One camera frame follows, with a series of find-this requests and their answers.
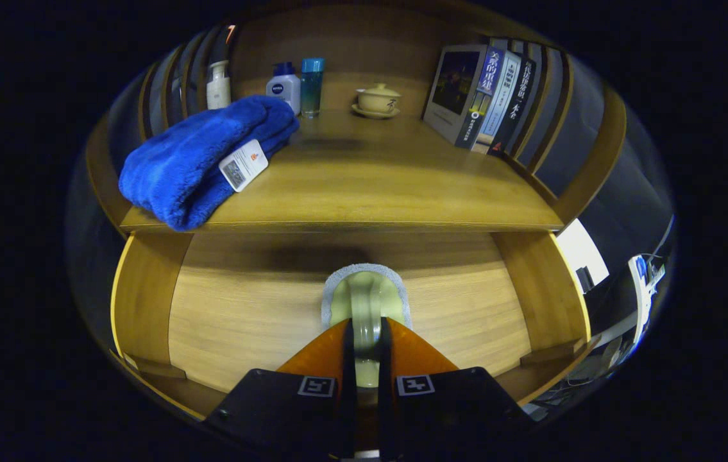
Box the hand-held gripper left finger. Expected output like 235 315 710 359
203 318 358 462

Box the wooden countertop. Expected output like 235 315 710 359
120 109 563 233

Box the beige lidded teacup with saucer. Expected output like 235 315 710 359
351 83 402 120

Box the book with black spine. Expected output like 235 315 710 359
487 56 538 158

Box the book with pale spine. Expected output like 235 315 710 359
471 50 523 155

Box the blue folded towel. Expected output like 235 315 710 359
119 95 300 232

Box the wooden cabinet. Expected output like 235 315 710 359
85 0 627 241

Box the teal bottle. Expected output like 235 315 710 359
300 58 325 119

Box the white bottle with blue cap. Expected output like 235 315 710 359
266 62 301 116

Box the white pump bottle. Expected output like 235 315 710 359
206 60 232 110

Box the book with blue spine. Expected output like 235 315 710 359
422 44 505 150

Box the white side shelf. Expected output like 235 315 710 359
628 253 667 344

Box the green scrub brush grey pad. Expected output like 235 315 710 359
321 263 412 389

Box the wooden drawer with black knob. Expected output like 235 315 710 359
109 230 598 421

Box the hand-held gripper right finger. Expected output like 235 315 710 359
378 316 534 462

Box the white box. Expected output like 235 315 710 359
556 218 610 295

